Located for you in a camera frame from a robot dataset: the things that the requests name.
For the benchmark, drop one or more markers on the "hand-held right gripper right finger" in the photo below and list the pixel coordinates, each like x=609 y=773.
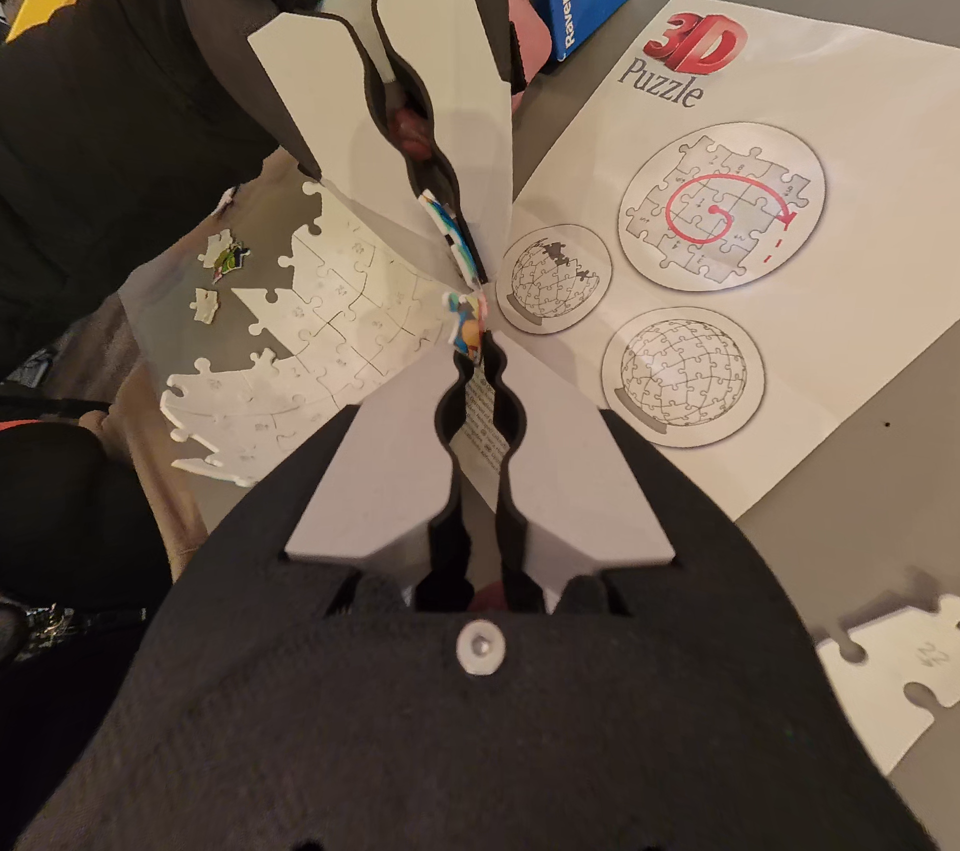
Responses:
x=585 y=491

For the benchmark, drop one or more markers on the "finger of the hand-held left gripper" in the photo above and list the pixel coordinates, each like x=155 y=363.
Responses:
x=322 y=86
x=469 y=78

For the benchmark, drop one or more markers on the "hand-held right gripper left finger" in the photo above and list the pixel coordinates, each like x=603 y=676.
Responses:
x=375 y=483

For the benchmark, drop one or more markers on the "partly built white puzzle ball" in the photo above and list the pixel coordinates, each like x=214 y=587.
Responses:
x=337 y=326

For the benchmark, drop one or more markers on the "colourful puzzle piece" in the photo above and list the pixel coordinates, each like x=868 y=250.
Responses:
x=466 y=330

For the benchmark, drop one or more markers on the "person's left forearm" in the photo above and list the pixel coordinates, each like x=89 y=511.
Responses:
x=112 y=116

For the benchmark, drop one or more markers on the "group of loose puzzle pieces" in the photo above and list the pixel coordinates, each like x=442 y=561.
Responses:
x=204 y=306

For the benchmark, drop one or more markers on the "single white puzzle piece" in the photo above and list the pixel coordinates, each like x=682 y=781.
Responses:
x=900 y=686

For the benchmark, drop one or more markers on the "person's left hand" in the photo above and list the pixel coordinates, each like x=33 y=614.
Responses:
x=534 y=48

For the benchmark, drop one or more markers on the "person's beige trousers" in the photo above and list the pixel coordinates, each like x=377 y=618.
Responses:
x=142 y=491

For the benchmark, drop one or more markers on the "folded paper instruction sheet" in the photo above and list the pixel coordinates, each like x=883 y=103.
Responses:
x=825 y=341

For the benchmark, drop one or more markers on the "person's black jacket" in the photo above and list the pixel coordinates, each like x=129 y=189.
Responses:
x=60 y=528

